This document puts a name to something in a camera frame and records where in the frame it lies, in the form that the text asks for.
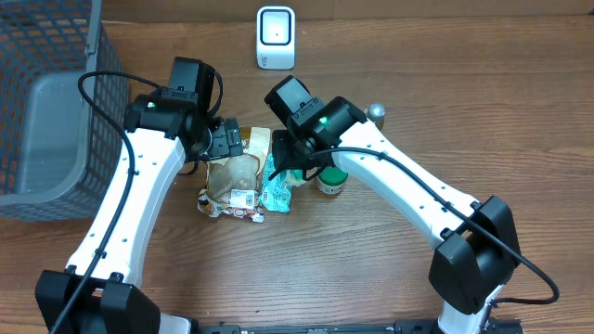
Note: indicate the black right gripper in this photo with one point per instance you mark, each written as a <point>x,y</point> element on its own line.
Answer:
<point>285,151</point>

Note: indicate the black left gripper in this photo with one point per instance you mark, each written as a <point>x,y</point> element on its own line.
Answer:
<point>227,135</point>

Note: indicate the teal tissue packet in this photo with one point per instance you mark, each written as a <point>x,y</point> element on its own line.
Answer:
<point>276,194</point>

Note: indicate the brown snack bag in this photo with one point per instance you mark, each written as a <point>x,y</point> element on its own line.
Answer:
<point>233,185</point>

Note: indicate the green lid white jar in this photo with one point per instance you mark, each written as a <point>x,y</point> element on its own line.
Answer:
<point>331,181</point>

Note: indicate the yellow liquid bottle grey cap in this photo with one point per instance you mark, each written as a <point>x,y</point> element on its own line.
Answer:
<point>376,113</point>

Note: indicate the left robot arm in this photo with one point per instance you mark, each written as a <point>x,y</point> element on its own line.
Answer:
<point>99,290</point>

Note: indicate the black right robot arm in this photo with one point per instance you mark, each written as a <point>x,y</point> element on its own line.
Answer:
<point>474,243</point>

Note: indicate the white barcode scanner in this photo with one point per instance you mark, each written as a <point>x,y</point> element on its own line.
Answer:
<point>275,38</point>

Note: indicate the dark grey mesh plastic basket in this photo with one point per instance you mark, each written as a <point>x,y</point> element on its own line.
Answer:
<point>57,155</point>

